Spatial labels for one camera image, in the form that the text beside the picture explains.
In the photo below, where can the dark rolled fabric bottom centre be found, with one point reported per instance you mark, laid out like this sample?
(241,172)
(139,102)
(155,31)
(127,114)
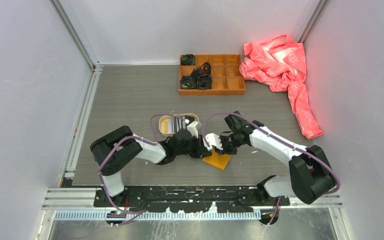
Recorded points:
(204,82)

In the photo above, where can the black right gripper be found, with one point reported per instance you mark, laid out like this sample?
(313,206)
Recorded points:
(225,150)

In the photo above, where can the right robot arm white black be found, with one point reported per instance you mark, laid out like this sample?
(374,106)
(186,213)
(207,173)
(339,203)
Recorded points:
(310,174)

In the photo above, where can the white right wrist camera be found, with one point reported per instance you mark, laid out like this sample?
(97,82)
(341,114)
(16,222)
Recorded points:
(212,141)

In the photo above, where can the dark rolled fabric bottom left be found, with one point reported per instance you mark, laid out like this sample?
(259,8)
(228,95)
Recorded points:
(186,83)

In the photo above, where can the dark rolled fabric top left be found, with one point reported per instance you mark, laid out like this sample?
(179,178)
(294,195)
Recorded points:
(187,60)

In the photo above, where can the orange leather card holder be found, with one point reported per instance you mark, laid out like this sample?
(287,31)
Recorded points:
(219,161)

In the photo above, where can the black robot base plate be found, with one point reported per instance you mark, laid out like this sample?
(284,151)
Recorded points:
(193,199)

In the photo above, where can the orange wooden compartment tray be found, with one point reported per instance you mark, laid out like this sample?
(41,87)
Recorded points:
(226,77)

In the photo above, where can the beige oval card tray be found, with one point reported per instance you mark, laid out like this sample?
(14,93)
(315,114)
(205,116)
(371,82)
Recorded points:
(177,115)

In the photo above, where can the pink crumpled cloth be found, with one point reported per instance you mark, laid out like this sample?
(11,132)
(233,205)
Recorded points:
(280,63)

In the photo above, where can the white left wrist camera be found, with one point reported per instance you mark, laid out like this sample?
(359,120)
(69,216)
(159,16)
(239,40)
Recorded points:
(193,127)

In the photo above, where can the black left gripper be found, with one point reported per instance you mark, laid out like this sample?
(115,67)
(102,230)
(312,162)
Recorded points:
(200,151)

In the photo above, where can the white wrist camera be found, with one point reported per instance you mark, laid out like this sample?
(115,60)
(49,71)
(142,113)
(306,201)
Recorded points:
(193,127)
(212,141)

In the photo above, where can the stack of credit cards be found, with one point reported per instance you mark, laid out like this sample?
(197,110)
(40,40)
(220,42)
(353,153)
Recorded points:
(171,125)

